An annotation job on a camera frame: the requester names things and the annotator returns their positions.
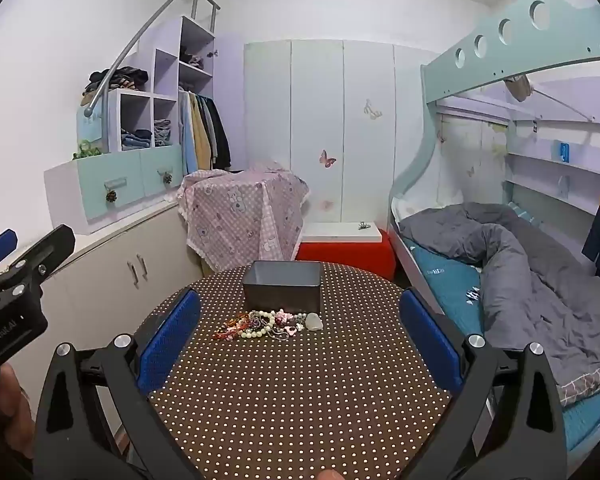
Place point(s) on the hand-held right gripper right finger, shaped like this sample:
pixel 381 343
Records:
pixel 430 340

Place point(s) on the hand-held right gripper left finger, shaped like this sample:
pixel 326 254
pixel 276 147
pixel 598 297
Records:
pixel 172 340

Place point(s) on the pile of bead jewelry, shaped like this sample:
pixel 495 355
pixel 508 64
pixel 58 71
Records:
pixel 260 326

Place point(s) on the grey metal box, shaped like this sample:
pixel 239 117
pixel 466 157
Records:
pixel 280 295

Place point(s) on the person's left hand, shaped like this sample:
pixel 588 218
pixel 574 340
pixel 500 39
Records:
pixel 10 402

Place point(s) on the teal bed sheet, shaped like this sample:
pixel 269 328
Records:
pixel 445 285

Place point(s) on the beige floor cabinet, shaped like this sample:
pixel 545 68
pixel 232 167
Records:
pixel 105 270

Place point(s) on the green plant ornament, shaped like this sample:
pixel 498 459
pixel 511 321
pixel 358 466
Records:
pixel 87 150

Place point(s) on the grey duvet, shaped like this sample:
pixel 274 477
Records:
pixel 530 285

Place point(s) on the lilac staircase shelf cabinet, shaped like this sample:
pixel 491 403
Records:
pixel 130 172

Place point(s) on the red stool with white top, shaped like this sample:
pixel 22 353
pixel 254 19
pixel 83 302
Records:
pixel 340 255

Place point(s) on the pink checked bear cloth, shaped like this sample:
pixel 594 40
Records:
pixel 230 215

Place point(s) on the brown polka dot tablecloth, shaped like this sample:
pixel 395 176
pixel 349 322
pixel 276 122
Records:
pixel 300 400

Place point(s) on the folded blue jeans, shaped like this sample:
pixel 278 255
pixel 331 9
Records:
pixel 136 140

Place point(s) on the folded grey clothes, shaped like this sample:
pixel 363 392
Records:
pixel 162 132

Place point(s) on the heap of dark clothes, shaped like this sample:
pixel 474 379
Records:
pixel 120 79

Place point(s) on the row of hanging clothes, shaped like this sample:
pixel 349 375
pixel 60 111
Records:
pixel 205 130

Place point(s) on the pink butterfly sticker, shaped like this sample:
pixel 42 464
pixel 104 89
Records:
pixel 327 158

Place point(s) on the grey metal handrail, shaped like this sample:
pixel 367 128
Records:
pixel 130 42

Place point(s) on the small blue shelf object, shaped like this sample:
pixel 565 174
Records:
pixel 565 152

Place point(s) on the white wardrobe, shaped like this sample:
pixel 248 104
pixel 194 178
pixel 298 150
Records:
pixel 315 110

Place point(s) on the beige hanging object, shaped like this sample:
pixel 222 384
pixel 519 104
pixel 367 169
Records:
pixel 521 89

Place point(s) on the teal bunk bed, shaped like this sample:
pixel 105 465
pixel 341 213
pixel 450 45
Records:
pixel 480 75

